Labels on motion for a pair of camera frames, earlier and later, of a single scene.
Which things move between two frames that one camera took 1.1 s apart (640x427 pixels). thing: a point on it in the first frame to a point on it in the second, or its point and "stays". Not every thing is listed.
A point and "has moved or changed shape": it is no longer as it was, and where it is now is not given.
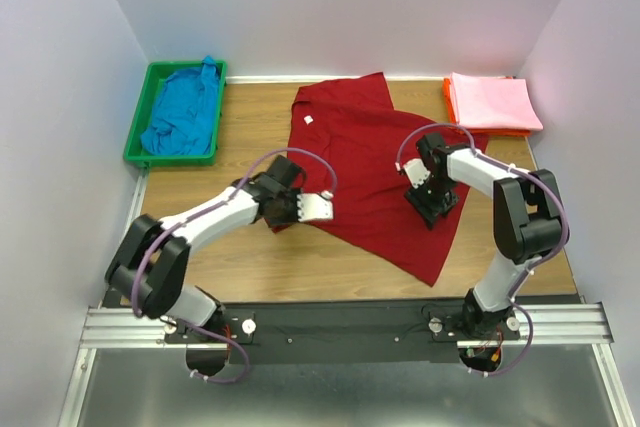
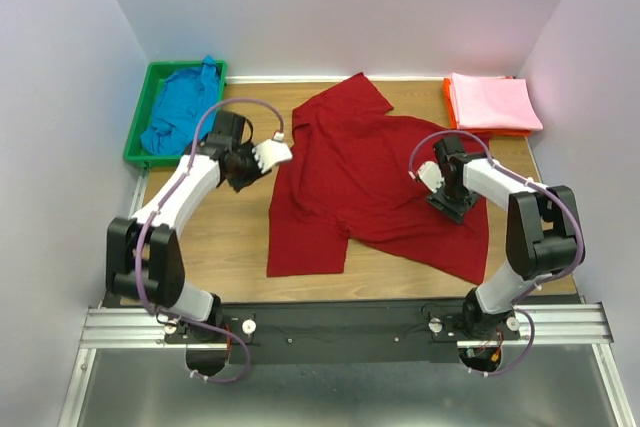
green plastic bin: (157, 74) stays
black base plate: (342, 330) stays
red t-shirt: (354, 127) has moved or changed shape
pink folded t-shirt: (493, 102) stays
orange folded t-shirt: (481, 131) stays
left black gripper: (279, 212) to (242, 179)
